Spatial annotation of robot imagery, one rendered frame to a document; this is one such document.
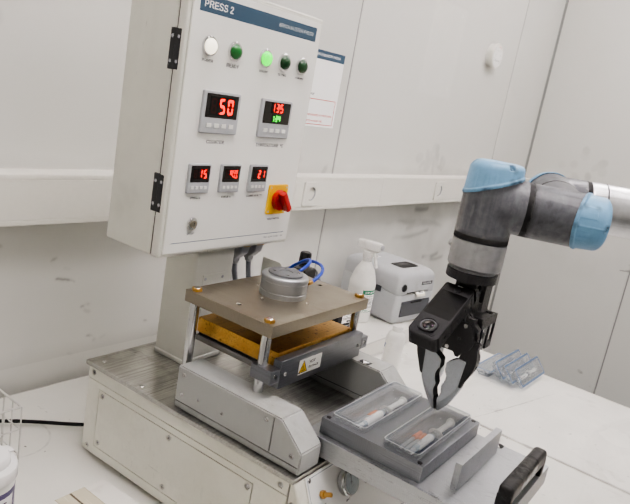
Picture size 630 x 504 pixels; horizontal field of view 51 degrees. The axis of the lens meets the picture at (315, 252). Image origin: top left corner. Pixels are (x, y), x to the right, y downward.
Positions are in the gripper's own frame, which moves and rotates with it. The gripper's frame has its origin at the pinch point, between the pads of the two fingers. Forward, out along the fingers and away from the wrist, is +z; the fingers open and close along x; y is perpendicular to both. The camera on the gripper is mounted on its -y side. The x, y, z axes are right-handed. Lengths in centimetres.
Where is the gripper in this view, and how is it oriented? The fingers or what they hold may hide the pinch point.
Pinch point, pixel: (435, 402)
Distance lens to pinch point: 100.5
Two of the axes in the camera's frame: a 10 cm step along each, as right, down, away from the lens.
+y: 5.7, -0.9, 8.2
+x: -8.0, -2.7, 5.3
